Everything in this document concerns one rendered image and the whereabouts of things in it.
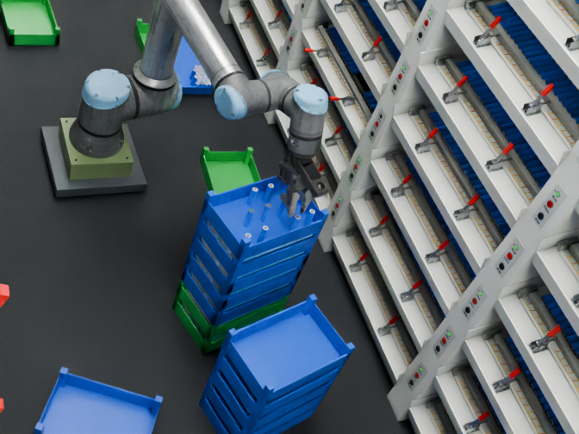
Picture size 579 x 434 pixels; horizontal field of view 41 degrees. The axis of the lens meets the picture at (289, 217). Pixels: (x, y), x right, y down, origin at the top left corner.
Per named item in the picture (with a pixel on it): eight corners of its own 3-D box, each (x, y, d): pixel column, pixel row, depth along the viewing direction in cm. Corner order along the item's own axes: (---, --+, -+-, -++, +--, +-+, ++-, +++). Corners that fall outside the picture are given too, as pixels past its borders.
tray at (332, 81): (358, 149, 266) (361, 130, 258) (301, 39, 301) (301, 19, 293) (413, 136, 270) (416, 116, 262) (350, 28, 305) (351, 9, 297)
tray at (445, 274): (446, 319, 226) (455, 294, 215) (369, 169, 261) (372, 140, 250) (509, 300, 230) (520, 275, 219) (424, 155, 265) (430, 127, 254)
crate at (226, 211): (239, 262, 213) (245, 244, 207) (201, 210, 222) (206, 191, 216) (321, 231, 230) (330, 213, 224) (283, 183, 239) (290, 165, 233)
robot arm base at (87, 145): (81, 163, 267) (84, 144, 260) (60, 122, 275) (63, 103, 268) (132, 152, 278) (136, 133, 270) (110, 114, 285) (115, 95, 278)
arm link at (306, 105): (313, 79, 207) (337, 95, 201) (307, 120, 214) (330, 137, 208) (285, 85, 201) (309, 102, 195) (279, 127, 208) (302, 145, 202)
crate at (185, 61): (211, 94, 334) (216, 84, 327) (165, 94, 326) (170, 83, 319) (199, 35, 344) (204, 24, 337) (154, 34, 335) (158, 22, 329)
